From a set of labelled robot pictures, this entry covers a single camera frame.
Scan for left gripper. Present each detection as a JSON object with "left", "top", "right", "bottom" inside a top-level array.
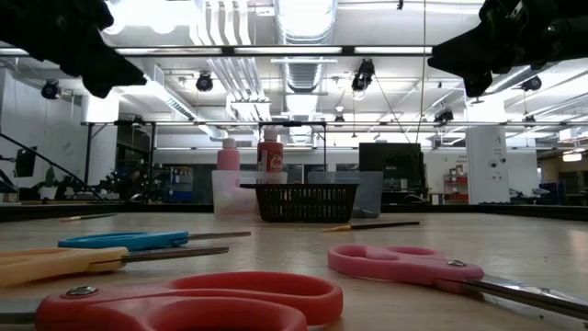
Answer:
[{"left": 0, "top": 0, "right": 148, "bottom": 99}]

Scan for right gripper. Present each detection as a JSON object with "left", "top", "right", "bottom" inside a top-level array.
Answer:
[{"left": 427, "top": 0, "right": 588, "bottom": 98}]

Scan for light pink paint bottle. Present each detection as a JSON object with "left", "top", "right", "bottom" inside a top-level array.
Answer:
[{"left": 216, "top": 137, "right": 241, "bottom": 172}]

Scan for red paint bottle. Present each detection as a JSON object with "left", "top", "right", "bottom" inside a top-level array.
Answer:
[{"left": 256, "top": 127, "right": 285, "bottom": 174}]

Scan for dark paintbrush orange tip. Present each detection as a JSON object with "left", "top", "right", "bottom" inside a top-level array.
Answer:
[{"left": 321, "top": 221, "right": 421, "bottom": 233}]

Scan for white pillar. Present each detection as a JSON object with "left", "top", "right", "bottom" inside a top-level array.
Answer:
[{"left": 466, "top": 124, "right": 511, "bottom": 204}]

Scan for black box device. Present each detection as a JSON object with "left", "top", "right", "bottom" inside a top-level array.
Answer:
[{"left": 16, "top": 146, "right": 38, "bottom": 178}]

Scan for red shelf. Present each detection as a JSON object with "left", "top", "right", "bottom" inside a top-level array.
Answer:
[{"left": 443, "top": 172, "right": 469, "bottom": 203}]

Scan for overhead beam with lights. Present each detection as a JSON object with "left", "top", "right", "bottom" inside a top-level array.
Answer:
[{"left": 0, "top": 44, "right": 435, "bottom": 59}]

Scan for black computer monitor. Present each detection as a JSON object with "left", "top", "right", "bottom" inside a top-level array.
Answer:
[{"left": 358, "top": 142, "right": 426, "bottom": 206}]

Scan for blue storage bins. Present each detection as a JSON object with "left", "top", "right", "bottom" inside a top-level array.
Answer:
[{"left": 153, "top": 165, "right": 194, "bottom": 203}]

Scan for thin wooden paintbrush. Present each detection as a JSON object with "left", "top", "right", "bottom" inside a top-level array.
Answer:
[{"left": 59, "top": 211, "right": 119, "bottom": 223}]

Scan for blue scissors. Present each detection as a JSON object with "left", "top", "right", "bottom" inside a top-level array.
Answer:
[{"left": 57, "top": 229, "right": 253, "bottom": 252}]

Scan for grey plastic bin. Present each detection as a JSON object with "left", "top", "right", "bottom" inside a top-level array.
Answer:
[{"left": 307, "top": 170, "right": 385, "bottom": 219}]

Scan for clear plastic bin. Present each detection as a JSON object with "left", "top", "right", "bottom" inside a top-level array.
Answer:
[{"left": 210, "top": 169, "right": 288, "bottom": 217}]

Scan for orange scissors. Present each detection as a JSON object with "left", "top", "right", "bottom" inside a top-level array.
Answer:
[{"left": 0, "top": 245, "right": 230, "bottom": 289}]

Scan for pink scissors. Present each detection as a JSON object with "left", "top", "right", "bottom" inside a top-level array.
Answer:
[{"left": 327, "top": 244, "right": 588, "bottom": 322}]

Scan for black mesh basket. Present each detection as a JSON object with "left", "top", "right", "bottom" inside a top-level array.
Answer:
[{"left": 239, "top": 182, "right": 361, "bottom": 224}]

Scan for red scissors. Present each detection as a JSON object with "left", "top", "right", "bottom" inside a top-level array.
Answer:
[{"left": 0, "top": 270, "right": 345, "bottom": 331}]

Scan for thin hanging cable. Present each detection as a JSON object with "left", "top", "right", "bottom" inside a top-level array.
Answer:
[{"left": 415, "top": 0, "right": 426, "bottom": 143}]

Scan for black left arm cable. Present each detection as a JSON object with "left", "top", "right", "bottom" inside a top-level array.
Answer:
[{"left": 0, "top": 132, "right": 106, "bottom": 202}]

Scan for black overhead camera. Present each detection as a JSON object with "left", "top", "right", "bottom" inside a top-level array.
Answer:
[{"left": 351, "top": 58, "right": 376, "bottom": 92}]

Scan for silver air duct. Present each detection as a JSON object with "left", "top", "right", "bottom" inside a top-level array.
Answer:
[{"left": 274, "top": 0, "right": 339, "bottom": 96}]

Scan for black metal table frame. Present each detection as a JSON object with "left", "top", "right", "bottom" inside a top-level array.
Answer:
[{"left": 82, "top": 120, "right": 328, "bottom": 200}]

